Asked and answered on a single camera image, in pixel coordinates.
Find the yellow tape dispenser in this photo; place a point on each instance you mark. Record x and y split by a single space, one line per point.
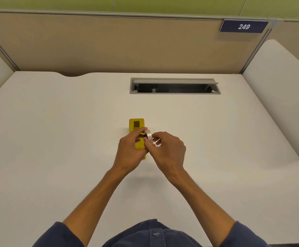
137 125

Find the dark blue number sign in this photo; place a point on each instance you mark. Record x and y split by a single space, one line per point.
243 26

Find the person's left thumb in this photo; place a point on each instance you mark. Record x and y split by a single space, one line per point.
139 141

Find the beige partition panel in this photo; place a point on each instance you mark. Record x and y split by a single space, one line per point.
118 43

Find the person's right thumb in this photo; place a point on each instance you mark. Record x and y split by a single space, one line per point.
148 145

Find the clear tape roll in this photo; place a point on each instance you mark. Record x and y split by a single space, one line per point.
148 136

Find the person's left hand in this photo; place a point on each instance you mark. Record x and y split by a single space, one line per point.
128 153

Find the person's blue shirt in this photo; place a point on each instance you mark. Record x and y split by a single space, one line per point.
152 235

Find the person's right hand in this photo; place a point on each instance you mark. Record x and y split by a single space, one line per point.
168 151

